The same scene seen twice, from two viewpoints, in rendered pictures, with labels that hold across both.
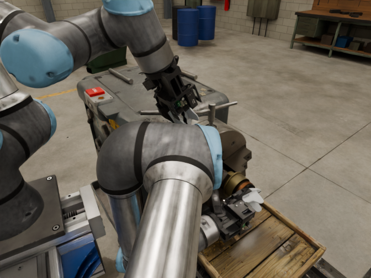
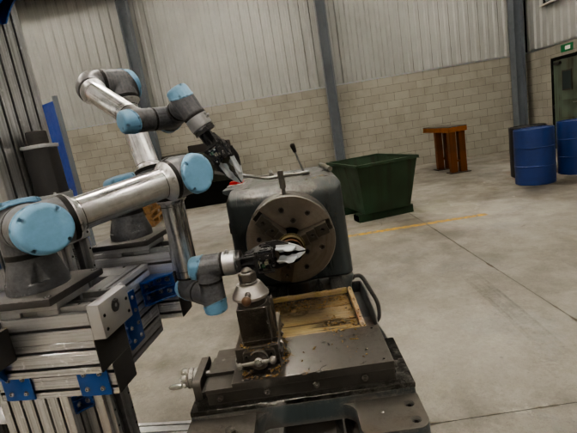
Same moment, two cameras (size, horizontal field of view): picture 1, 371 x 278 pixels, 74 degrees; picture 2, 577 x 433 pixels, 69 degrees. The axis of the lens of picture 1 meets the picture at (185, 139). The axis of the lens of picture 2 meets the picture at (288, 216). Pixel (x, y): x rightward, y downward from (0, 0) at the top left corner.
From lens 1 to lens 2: 110 cm
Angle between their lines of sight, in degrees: 41
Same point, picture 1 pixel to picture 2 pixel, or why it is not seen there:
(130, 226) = (171, 235)
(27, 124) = not seen: hidden behind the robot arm
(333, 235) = not seen: outside the picture
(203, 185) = (168, 173)
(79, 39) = (149, 113)
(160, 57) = (195, 121)
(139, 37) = (181, 111)
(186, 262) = (126, 186)
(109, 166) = not seen: hidden behind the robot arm
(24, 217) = (133, 231)
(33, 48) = (122, 114)
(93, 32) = (164, 112)
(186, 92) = (214, 143)
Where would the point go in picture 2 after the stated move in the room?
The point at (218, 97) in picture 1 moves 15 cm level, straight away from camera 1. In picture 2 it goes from (325, 179) to (349, 173)
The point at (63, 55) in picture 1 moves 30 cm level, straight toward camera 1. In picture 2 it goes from (135, 118) to (69, 118)
